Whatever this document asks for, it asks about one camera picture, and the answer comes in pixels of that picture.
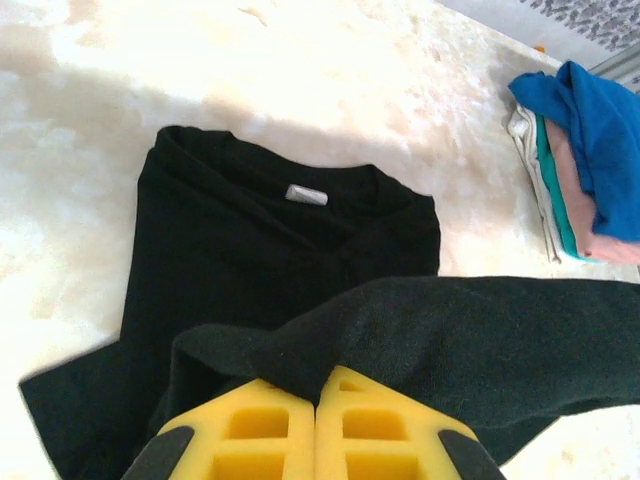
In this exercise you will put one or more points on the black t-shirt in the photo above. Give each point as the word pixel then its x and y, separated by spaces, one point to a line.
pixel 225 260

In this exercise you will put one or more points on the blue folded t-shirt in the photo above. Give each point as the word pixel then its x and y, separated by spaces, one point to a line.
pixel 600 150

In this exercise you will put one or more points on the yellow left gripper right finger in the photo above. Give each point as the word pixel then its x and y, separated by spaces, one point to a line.
pixel 400 440

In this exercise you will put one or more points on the white folded t-shirt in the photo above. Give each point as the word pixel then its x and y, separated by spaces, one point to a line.
pixel 525 132

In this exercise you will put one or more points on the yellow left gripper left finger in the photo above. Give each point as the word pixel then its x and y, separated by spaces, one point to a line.
pixel 220 445

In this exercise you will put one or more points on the aluminium frame post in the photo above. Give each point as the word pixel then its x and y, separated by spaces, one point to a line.
pixel 620 70

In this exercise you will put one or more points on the teal folded t-shirt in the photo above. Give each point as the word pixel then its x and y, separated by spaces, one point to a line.
pixel 552 185

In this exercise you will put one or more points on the pink folded t-shirt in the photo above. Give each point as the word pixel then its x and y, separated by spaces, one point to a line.
pixel 570 200

